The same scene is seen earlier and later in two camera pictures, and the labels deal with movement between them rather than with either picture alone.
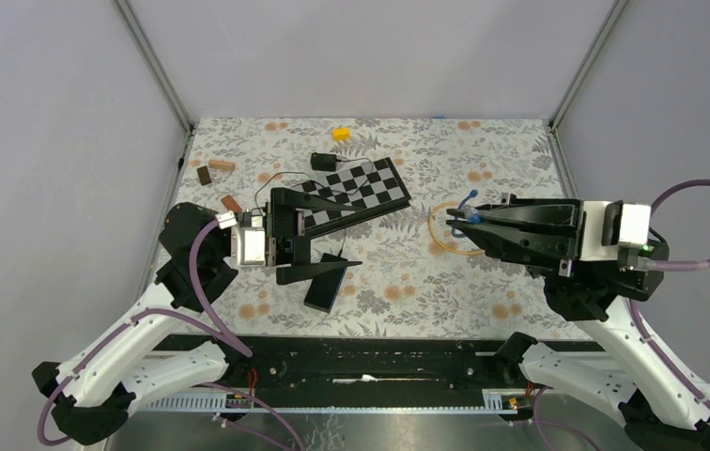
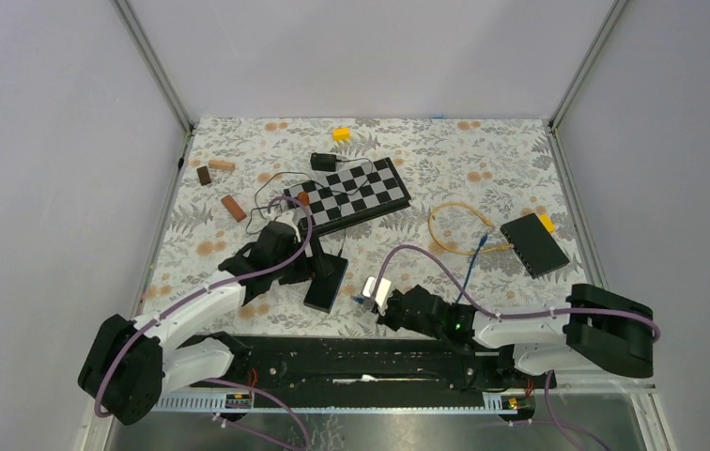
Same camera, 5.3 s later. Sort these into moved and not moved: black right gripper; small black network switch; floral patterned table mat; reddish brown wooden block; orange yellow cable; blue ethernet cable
Moved: black right gripper; blue ethernet cable
Not moved: reddish brown wooden block; floral patterned table mat; small black network switch; orange yellow cable
